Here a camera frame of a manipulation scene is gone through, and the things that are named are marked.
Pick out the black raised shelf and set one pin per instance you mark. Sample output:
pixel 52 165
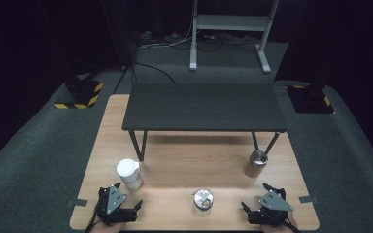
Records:
pixel 204 106

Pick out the glass jar with white lid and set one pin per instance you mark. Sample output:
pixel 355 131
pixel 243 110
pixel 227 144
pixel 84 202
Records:
pixel 128 170

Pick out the person's right hand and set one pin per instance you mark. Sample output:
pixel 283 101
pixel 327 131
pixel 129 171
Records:
pixel 277 229

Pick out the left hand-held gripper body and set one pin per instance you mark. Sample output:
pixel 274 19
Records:
pixel 113 199

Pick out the person's left hand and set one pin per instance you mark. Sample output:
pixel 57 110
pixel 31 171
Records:
pixel 107 229

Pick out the glass jar with plastic-wrapped lid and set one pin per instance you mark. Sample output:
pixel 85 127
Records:
pixel 203 198

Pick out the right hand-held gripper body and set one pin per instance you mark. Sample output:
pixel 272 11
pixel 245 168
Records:
pixel 273 202

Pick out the white metal stand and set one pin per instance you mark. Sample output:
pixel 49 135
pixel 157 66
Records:
pixel 230 22

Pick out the black yellow striped stand base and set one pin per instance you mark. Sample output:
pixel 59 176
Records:
pixel 311 100
pixel 81 92

